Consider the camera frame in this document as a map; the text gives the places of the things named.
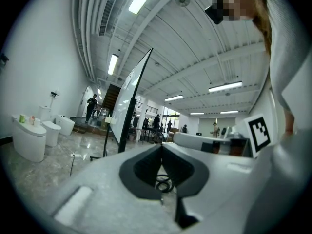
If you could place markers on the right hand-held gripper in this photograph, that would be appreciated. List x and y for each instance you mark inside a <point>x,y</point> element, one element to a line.
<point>259,135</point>

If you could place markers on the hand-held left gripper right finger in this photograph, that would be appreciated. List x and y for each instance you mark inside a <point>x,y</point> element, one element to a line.
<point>219,179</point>

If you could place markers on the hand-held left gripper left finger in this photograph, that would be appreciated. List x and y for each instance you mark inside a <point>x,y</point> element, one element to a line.
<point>109,191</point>

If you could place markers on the person's right forearm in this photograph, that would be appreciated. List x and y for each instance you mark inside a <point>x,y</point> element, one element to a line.
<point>288,123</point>

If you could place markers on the glass entrance door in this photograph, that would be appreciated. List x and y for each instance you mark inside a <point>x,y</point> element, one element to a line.
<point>171,116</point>

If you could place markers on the wooden table black legs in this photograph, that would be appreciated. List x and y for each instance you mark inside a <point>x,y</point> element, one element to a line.
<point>143,130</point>

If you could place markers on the white power strip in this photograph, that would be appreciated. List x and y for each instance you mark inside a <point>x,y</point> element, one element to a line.
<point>76,155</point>

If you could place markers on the white pillar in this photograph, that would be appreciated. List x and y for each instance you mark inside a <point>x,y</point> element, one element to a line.
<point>144,118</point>

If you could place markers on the black balcony railing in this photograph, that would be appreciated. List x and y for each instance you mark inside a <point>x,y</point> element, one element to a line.
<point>151,106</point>

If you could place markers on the pale waste bin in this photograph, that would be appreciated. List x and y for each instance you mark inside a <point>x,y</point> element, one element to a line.
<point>131,137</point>

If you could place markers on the cardboard box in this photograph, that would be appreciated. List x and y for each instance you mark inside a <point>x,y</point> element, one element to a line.
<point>104,125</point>

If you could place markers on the wooden step platform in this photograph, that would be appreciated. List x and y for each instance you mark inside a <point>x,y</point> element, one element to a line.
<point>83,129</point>

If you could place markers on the glass cabinet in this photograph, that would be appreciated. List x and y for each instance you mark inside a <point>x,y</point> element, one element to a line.
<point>104,116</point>

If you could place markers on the white smart toilet black stripe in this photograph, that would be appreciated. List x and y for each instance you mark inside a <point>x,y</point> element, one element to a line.
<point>65,125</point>

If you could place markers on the white two-piece toilet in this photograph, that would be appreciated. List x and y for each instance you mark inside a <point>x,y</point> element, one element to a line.
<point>51,133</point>

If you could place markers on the brown wooden staircase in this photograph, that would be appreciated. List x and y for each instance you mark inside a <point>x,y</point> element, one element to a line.
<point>111,96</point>

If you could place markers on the white door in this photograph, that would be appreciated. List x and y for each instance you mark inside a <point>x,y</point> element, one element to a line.
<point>83,101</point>

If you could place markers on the white one-piece toilet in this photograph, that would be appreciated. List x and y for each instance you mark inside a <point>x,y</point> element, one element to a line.
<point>29,140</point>

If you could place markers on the green cup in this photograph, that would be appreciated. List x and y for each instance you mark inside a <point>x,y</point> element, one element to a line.
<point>22,118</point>

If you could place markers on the person's grey shirt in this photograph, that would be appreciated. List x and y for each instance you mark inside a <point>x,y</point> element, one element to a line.
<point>287,69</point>

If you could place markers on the bundle of white pipes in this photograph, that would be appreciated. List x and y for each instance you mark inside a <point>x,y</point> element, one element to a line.
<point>84,33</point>

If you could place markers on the white ceiling air vent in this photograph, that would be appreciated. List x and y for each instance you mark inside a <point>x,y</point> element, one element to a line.
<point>109,8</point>

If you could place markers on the black wall-mounted holder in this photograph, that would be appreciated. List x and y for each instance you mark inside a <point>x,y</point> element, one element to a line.
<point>54,93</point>

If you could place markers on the black head-worn camera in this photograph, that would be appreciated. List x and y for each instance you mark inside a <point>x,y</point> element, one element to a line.
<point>214,14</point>

